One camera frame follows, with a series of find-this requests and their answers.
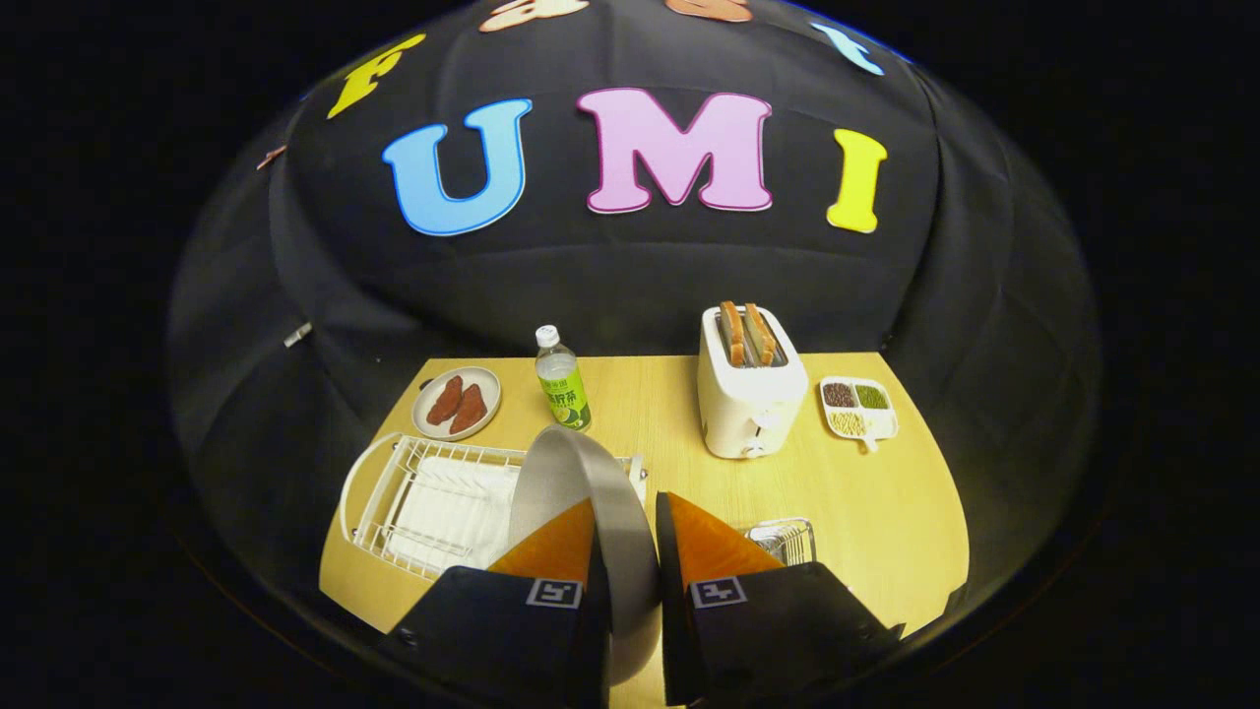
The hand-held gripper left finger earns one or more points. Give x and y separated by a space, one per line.
492 630

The red meat piece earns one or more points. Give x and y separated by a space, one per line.
445 401
470 409

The brown toast slice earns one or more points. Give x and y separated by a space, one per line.
760 333
731 335

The white divided bean dish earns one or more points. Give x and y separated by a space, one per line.
858 409

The pink clip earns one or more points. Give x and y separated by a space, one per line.
271 156

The grey round plate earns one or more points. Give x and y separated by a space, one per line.
581 473

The white toaster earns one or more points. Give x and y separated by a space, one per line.
748 404

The green tea bottle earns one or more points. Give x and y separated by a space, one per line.
563 389

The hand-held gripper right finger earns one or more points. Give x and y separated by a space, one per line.
674 630

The small plate with meat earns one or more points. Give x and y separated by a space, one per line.
487 379

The white clip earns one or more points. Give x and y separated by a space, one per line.
297 335

